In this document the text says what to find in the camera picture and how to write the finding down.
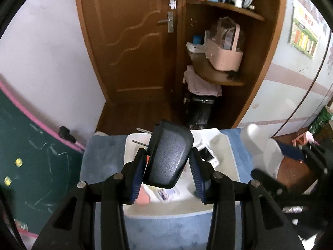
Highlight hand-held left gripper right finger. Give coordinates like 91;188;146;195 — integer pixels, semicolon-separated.
189;147;305;250

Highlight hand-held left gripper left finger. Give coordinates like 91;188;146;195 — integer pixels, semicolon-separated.
31;148;147;250

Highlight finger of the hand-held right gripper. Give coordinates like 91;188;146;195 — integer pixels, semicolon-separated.
251;169;288;196

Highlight white plastic tray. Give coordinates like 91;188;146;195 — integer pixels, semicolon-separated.
122;128;241;218

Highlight black textured case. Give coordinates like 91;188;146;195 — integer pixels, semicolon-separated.
142;120;194;189

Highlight white bowl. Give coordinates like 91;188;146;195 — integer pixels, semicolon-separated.
261;137;285;179

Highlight pink soft item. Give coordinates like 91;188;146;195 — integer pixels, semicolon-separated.
137;186;153;206

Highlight white phone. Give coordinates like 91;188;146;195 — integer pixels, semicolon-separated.
196;146;220;166

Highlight small clear labelled box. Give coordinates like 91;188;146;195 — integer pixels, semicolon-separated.
157;187;180;201

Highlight dark blue cloth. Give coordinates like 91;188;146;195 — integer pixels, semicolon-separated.
274;139;305;162

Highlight blue fluffy mat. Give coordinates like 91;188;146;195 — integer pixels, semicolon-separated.
79;128;257;250

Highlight pink plastic cup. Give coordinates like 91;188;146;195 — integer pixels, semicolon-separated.
293;131;319;149

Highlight black suitcase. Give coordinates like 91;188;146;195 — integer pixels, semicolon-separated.
183;94;215;129

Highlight green printed bag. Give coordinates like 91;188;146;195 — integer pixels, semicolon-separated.
308;105;333;136

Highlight folded pink towels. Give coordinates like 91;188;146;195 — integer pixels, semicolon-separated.
183;65;223;97

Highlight brown wooden door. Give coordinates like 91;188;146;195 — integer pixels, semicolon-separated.
73;0;183;105

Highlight brown wooden shelf unit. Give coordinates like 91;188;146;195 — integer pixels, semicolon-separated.
170;0;289;129

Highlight white crumpled cloth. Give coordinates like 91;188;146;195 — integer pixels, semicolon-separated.
186;42;207;54

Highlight black rubber grip handle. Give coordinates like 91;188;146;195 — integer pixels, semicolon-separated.
58;126;85;150

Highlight green chalkboard with pink frame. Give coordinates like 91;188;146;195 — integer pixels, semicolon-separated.
0;79;85;237

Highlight pink handled basket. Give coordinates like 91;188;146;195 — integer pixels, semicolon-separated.
205;16;245;71

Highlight colourful wall poster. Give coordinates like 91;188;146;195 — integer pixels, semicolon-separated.
288;0;320;59

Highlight metal door handle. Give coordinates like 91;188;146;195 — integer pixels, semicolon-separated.
157;11;174;33

